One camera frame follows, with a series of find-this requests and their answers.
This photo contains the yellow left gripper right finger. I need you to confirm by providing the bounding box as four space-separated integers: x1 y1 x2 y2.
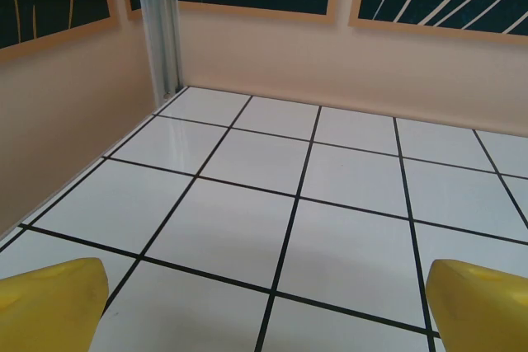
425 259 528 352

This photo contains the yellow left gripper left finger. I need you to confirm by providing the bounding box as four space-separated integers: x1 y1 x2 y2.
0 257 110 352

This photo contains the aluminium corner post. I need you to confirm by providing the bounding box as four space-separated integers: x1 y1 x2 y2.
138 0 183 106

